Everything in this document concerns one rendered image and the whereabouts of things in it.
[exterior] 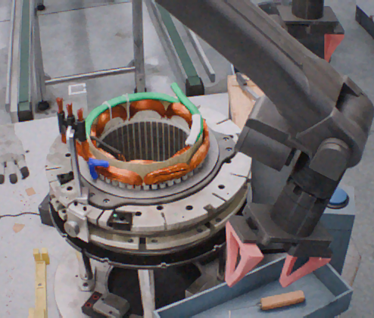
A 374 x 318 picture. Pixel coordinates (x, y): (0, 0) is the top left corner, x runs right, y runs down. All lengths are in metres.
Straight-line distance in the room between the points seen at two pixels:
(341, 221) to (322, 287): 0.15
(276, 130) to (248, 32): 0.13
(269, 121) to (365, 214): 1.93
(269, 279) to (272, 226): 0.19
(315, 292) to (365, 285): 1.42
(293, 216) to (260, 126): 0.11
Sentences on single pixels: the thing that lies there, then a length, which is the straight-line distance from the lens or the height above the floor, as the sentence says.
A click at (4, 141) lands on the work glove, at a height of 0.80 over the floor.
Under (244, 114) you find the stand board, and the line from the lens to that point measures 1.19.
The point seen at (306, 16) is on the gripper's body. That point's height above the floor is 1.25.
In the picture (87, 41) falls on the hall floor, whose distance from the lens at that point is 3.77.
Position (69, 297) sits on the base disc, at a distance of 1.23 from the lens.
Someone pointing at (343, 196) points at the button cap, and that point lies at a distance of 1.07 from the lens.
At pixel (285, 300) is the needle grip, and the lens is 0.91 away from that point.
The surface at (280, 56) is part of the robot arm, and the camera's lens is 0.64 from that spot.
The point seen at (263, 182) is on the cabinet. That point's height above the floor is 0.96.
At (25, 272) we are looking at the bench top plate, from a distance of 1.32.
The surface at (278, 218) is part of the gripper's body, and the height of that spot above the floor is 1.21.
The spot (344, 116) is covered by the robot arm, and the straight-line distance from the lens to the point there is 0.66.
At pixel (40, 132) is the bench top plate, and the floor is 0.78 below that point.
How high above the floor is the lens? 1.73
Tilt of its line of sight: 38 degrees down
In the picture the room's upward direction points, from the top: straight up
